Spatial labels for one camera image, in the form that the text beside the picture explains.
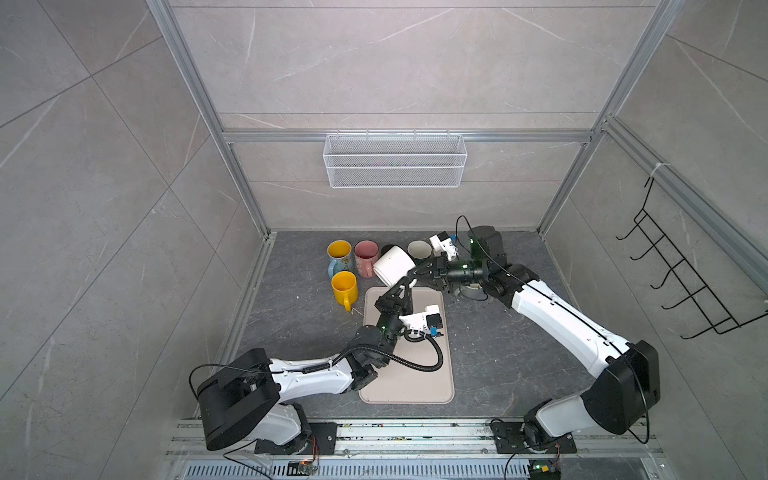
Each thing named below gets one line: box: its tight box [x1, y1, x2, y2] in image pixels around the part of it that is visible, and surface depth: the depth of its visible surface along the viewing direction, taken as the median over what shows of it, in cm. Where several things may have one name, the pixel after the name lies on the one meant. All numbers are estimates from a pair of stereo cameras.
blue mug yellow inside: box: [327, 240, 355, 279], surface depth 101 cm
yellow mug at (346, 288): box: [331, 270, 359, 313], surface depth 95 cm
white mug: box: [373, 245, 417, 289], surface depth 72 cm
